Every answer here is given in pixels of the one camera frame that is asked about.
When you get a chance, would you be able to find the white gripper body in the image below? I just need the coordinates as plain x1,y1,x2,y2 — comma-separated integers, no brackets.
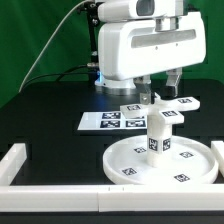
98,12,206,80

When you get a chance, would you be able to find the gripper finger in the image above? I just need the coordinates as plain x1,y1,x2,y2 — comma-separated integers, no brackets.
166,68,182,98
134,75,151,104

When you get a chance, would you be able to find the white cross-shaped table base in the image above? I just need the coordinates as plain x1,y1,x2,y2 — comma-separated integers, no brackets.
120,95,200,124

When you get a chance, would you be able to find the white round table top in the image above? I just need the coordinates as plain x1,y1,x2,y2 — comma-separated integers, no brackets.
103,135,218,186

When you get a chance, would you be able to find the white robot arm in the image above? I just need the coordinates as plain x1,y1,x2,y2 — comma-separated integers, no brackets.
96,12,206,104

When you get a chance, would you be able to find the white sheet with markers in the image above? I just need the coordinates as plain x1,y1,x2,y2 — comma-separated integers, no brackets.
78,111,147,130

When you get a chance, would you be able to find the white front fence bar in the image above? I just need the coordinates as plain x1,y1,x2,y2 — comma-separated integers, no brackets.
0,184,224,212

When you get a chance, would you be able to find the white left fence bar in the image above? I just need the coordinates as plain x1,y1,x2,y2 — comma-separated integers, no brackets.
0,143,27,186

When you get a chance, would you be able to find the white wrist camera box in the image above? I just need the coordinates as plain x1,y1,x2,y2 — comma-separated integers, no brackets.
98,0,185,22

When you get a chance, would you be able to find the black cable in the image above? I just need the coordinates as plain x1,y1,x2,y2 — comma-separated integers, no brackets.
20,64,99,92

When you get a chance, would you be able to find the white cable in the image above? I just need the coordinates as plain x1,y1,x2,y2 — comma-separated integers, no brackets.
18,0,91,93

